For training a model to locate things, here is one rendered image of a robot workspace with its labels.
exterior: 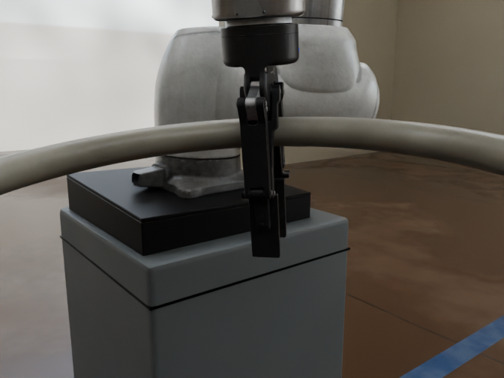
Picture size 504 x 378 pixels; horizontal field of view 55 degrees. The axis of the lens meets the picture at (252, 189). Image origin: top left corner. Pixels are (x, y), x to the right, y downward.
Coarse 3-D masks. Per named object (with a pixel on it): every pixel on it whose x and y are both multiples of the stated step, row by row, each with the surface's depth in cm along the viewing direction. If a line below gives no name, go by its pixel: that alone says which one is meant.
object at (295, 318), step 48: (96, 240) 79; (240, 240) 75; (288, 240) 79; (336, 240) 86; (96, 288) 82; (144, 288) 66; (192, 288) 69; (240, 288) 74; (288, 288) 81; (336, 288) 88; (96, 336) 86; (144, 336) 68; (192, 336) 70; (240, 336) 76; (288, 336) 83; (336, 336) 91
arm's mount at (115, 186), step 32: (96, 192) 80; (128, 192) 80; (160, 192) 81; (224, 192) 83; (288, 192) 85; (96, 224) 82; (128, 224) 70; (160, 224) 69; (192, 224) 72; (224, 224) 76
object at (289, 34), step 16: (224, 32) 45; (240, 32) 44; (256, 32) 43; (272, 32) 43; (288, 32) 44; (224, 48) 46; (240, 48) 44; (256, 48) 44; (272, 48) 44; (288, 48) 45; (240, 64) 45; (256, 64) 44; (272, 64) 45; (256, 80) 45; (272, 80) 48
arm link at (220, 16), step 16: (224, 0) 43; (240, 0) 42; (256, 0) 42; (272, 0) 42; (288, 0) 43; (304, 0) 45; (224, 16) 44; (240, 16) 43; (256, 16) 42; (272, 16) 43; (288, 16) 45
